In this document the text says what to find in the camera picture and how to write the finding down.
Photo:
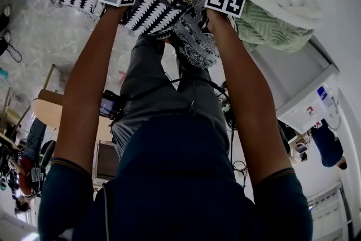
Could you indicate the white sink cabinet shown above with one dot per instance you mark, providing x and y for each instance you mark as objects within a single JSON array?
[{"x": 299, "y": 79}]

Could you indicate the person's left forearm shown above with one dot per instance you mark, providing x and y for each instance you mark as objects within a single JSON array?
[{"x": 84, "y": 93}]

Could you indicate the blue white bottle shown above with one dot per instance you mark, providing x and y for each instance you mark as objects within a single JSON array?
[{"x": 322, "y": 93}]

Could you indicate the grey fringed woven blanket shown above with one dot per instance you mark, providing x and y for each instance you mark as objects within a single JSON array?
[{"x": 194, "y": 45}]

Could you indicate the person's teal shirt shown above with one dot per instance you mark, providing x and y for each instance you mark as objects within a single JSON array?
[{"x": 175, "y": 192}]

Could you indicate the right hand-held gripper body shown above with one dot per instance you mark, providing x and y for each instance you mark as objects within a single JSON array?
[{"x": 222, "y": 1}]

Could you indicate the wooden coffee table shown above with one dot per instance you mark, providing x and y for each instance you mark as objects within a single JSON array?
[{"x": 46, "y": 113}]

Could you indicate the small teal plastic object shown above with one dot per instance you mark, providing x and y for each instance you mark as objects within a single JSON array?
[{"x": 3, "y": 74}]

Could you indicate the small black monitor device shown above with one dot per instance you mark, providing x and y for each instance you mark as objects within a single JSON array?
[{"x": 108, "y": 105}]

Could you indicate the green knitted blanket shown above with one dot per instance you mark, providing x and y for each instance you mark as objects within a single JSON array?
[{"x": 270, "y": 31}]

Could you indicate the dark wooden desk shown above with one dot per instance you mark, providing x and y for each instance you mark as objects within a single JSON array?
[{"x": 108, "y": 161}]

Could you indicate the person's grey trousers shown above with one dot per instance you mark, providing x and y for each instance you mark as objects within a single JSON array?
[{"x": 158, "y": 93}]

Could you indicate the person's right forearm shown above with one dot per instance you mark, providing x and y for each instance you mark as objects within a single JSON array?
[{"x": 248, "y": 98}]

